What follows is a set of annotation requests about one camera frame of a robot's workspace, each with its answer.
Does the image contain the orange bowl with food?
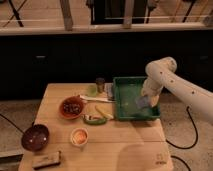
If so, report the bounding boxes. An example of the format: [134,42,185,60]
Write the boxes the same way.
[59,96,84,120]

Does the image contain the dark eraser block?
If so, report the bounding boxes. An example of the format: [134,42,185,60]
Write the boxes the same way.
[32,151,61,170]

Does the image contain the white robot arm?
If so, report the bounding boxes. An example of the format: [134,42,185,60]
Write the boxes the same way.
[141,57,213,125]

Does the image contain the dark purple bowl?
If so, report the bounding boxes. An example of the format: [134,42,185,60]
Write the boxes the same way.
[21,124,50,152]

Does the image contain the black floor cable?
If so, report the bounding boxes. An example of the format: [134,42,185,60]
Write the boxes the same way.
[165,106,200,150]

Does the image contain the grey small packet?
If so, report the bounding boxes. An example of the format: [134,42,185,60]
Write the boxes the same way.
[106,83,114,100]

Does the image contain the dark spice jar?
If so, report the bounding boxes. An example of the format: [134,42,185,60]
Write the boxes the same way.
[95,78,105,93]

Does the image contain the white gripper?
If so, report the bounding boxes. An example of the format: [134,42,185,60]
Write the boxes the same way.
[141,86,159,107]

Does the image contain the yellow banana toy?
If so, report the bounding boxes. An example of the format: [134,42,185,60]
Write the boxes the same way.
[95,106,114,120]

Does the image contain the light green small item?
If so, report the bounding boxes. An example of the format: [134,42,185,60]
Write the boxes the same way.
[86,85,97,97]

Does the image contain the white handled knife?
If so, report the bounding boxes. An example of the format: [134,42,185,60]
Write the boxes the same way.
[80,95,114,103]

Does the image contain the small orange cup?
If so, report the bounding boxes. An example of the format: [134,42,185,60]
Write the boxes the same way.
[70,128,88,148]

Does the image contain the green toy vegetable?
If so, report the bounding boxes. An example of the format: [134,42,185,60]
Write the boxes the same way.
[83,115,107,125]

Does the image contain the wooden table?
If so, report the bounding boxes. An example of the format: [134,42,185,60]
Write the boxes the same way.
[19,83,173,171]

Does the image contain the green plastic tray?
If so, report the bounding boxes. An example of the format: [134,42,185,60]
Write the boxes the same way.
[113,76,160,121]

